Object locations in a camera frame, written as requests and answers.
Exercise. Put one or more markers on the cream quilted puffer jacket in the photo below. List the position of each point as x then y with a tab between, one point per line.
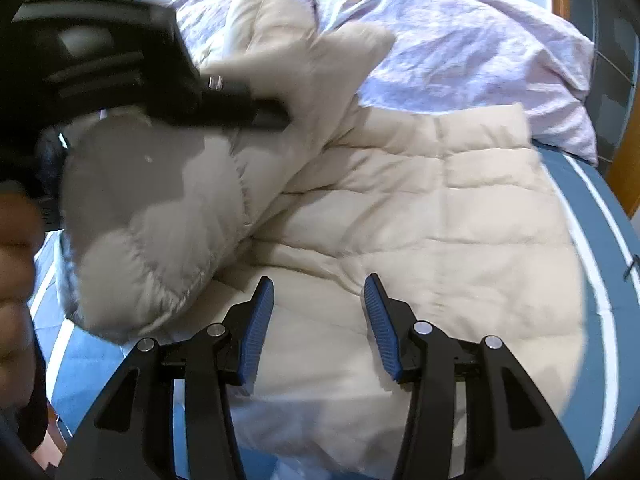
390	220

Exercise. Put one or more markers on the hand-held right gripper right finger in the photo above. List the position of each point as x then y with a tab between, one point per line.
382	325

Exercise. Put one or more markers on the person's left hand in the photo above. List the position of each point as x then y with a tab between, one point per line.
17	290

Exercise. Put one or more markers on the blue striped bed sheet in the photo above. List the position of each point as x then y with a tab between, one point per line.
595	270

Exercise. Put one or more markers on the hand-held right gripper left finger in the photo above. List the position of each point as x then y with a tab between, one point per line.
257	320

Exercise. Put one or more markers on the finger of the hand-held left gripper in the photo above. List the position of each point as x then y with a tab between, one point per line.
240	105

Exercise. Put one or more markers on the lilac floral quilt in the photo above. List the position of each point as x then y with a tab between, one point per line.
450	45

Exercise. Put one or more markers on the dark glass panel headboard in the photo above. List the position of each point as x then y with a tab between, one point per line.
607	60

